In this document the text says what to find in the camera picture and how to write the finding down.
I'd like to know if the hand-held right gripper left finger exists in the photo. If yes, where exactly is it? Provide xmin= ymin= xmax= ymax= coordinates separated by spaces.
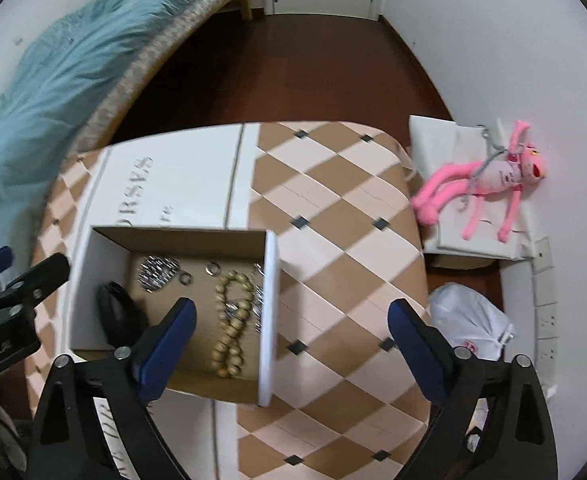
xmin=26 ymin=297 xmax=198 ymax=480

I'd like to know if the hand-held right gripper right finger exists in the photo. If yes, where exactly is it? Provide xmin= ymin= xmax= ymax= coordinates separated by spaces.
xmin=388 ymin=298 xmax=559 ymax=480

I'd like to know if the white wall socket row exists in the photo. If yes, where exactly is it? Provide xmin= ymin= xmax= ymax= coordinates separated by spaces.
xmin=531 ymin=237 xmax=559 ymax=392

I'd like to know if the wooden bead bracelet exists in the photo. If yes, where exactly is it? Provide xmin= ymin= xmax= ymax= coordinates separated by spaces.
xmin=212 ymin=270 xmax=255 ymax=380

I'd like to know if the silver disc chain bracelet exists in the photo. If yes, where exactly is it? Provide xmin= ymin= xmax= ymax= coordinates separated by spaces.
xmin=250 ymin=261 xmax=267 ymax=334

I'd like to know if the pink plush toy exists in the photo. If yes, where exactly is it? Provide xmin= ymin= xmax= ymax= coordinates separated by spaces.
xmin=412 ymin=120 xmax=545 ymax=242

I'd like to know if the checkered printed tablecloth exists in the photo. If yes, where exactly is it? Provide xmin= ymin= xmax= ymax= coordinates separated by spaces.
xmin=26 ymin=120 xmax=431 ymax=480

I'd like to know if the black bracelet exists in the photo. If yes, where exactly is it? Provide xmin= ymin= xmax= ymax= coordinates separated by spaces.
xmin=96 ymin=281 xmax=150 ymax=349

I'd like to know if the white cardboard box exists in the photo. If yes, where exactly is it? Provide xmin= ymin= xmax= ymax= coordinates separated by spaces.
xmin=68 ymin=225 xmax=279 ymax=407

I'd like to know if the teal duvet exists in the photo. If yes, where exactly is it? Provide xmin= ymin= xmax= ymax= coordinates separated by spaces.
xmin=0 ymin=0 xmax=209 ymax=261

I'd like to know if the white plastic bag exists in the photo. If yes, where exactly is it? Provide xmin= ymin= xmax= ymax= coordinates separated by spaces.
xmin=428 ymin=282 xmax=517 ymax=361

